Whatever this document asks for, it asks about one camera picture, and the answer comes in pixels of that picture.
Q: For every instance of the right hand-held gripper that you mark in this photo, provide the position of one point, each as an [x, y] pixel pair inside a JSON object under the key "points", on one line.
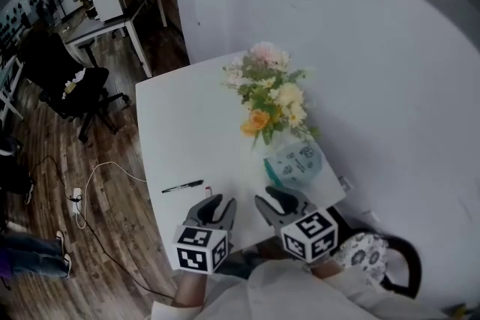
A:
{"points": [[311, 236]]}

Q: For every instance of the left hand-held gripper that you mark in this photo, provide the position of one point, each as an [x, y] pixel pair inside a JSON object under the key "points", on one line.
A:
{"points": [[198, 249]]}

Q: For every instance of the red pen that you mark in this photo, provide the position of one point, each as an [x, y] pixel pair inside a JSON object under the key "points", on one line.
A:
{"points": [[209, 192]]}

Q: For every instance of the black pen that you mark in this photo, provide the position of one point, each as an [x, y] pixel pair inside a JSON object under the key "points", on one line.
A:
{"points": [[183, 186]]}

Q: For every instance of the clear zip pouch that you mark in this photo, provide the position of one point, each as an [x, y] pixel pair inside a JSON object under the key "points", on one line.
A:
{"points": [[296, 165]]}

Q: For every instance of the person's left forearm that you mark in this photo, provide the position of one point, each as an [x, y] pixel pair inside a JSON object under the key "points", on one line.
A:
{"points": [[191, 290]]}

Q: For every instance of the person's right forearm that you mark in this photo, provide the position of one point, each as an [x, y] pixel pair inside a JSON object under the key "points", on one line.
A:
{"points": [[326, 269]]}

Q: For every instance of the floral seat cushion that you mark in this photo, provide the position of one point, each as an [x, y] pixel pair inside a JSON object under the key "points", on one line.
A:
{"points": [[360, 256]]}

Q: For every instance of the artificial flower bouquet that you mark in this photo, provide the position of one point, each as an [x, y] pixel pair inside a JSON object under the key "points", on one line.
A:
{"points": [[270, 93]]}

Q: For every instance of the black curved chair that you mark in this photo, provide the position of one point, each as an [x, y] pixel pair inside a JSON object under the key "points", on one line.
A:
{"points": [[408, 266]]}

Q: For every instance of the white power strip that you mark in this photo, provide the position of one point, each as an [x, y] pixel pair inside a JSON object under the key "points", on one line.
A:
{"points": [[77, 200]]}

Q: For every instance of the white tissue pack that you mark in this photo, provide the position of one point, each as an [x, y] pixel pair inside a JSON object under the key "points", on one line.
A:
{"points": [[73, 82]]}

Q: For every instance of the yellow object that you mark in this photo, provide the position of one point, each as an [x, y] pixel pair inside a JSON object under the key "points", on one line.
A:
{"points": [[459, 310]]}

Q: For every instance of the dark desk with white legs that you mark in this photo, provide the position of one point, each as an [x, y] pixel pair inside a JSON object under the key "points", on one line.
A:
{"points": [[112, 26]]}

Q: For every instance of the black office chair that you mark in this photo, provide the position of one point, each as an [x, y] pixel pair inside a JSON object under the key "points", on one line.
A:
{"points": [[56, 67]]}

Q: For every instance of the white box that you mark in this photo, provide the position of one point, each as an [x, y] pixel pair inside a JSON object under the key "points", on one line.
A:
{"points": [[108, 2]]}

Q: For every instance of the white wall socket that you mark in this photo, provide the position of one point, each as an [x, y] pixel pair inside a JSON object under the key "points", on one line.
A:
{"points": [[345, 183]]}

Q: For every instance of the white frame table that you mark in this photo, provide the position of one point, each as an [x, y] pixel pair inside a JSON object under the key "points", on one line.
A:
{"points": [[9, 86]]}

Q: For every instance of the wall rack of black items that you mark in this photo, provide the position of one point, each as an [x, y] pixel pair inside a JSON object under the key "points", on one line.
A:
{"points": [[15, 18]]}

